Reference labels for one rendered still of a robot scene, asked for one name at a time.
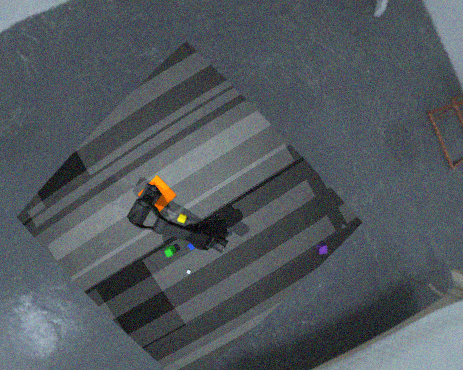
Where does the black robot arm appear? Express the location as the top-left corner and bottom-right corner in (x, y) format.
(127, 183), (228, 252)

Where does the yellow block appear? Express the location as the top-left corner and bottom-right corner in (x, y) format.
(178, 214), (187, 224)

